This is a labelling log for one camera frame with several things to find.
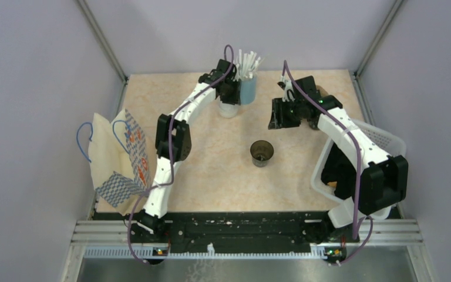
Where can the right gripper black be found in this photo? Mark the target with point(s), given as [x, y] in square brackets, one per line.
[279, 120]

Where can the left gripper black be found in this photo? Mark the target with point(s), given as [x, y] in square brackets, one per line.
[235, 98]

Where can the stack of white lids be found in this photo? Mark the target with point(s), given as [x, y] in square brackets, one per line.
[227, 110]

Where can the single dark coffee cup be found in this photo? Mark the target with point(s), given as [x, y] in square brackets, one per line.
[261, 152]

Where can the stack of black cups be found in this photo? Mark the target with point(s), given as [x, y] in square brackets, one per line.
[313, 124]

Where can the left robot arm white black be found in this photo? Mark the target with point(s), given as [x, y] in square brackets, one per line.
[173, 139]

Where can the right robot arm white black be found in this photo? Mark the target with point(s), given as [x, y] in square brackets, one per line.
[368, 178]

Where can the patterned paper takeout bag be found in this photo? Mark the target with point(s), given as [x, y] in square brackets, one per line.
[120, 164]

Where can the blue straw holder cup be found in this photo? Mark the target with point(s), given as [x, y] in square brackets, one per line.
[248, 91]

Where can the bundle of white straws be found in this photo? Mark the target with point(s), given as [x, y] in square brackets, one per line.
[247, 64]

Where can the brown pulp cup carrier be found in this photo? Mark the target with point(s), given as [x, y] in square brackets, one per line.
[322, 91]

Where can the black cloth in basket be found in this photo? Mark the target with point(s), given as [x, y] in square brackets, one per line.
[339, 171]

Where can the white plastic basket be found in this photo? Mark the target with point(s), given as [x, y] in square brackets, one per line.
[381, 136]

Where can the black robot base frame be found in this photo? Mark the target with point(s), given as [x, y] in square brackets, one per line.
[235, 232]

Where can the white cable duct strip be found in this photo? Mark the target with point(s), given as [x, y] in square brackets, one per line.
[159, 253]

